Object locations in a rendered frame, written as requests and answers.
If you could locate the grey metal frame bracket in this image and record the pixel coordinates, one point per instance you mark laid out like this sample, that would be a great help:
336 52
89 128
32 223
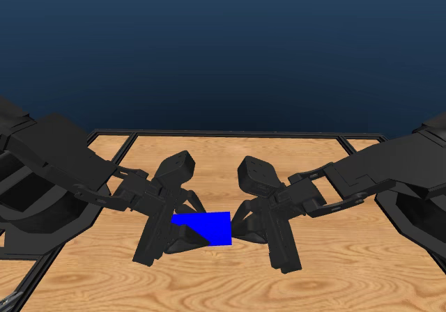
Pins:
10 301

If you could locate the black table frame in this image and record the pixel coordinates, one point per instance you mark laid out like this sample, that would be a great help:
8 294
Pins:
244 133

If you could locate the blue hollow socket block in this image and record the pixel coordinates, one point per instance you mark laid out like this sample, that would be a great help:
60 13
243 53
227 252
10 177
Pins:
216 228

